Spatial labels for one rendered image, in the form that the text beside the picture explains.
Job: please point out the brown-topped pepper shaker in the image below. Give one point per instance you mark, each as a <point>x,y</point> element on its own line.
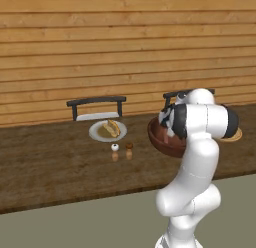
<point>129,146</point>

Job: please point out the white round plate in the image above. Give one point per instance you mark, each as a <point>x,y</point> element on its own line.
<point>96,132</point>

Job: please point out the tan round plate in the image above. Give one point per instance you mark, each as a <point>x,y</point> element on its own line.
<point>236,136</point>

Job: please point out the brown wooden bowl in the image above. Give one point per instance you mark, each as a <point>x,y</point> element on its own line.
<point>160,142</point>

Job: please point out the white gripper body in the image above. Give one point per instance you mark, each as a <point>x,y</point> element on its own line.
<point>165,118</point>

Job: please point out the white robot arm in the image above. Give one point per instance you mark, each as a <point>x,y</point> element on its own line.
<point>196,158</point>

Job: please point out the golden hot dog bun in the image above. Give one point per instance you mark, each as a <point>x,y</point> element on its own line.
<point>112,128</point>

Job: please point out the black chair with white seat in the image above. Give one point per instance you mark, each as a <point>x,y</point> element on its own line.
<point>96,100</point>
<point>170,94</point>

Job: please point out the white-topped salt shaker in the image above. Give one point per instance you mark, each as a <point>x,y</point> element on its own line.
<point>115,147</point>

